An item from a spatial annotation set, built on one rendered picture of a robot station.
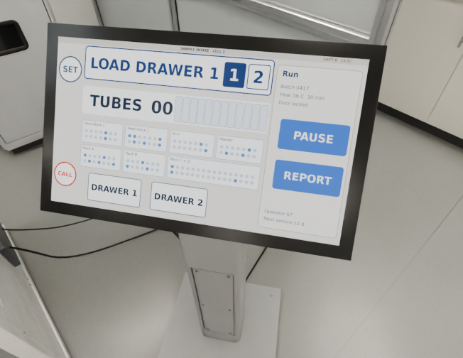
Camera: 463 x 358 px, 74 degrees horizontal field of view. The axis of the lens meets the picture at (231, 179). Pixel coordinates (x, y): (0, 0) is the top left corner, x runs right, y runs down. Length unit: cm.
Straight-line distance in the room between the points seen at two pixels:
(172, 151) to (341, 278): 126
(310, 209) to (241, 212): 10
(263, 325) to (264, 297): 12
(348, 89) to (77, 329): 142
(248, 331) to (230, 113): 107
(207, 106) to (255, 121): 8
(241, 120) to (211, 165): 8
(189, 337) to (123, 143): 102
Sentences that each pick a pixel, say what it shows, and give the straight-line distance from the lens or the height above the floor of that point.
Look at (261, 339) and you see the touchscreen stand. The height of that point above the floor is 4.
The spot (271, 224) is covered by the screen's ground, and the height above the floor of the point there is 99.
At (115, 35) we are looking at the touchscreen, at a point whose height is 119.
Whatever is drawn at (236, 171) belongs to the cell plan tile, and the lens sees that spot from 47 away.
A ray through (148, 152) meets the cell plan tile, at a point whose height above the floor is 106.
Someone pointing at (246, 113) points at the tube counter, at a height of 111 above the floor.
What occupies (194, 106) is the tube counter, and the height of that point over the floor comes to 112.
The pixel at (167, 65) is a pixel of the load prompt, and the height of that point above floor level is 116.
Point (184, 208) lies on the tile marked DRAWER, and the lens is 49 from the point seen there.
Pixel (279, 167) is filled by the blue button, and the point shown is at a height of 106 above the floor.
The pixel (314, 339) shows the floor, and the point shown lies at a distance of 147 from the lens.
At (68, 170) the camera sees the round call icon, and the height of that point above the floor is 102.
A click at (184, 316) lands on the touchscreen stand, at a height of 4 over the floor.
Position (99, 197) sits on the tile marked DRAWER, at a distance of 55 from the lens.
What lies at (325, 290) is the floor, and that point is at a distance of 156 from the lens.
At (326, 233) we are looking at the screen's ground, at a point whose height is 99.
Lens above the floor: 138
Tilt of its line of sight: 46 degrees down
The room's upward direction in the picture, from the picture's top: 1 degrees counter-clockwise
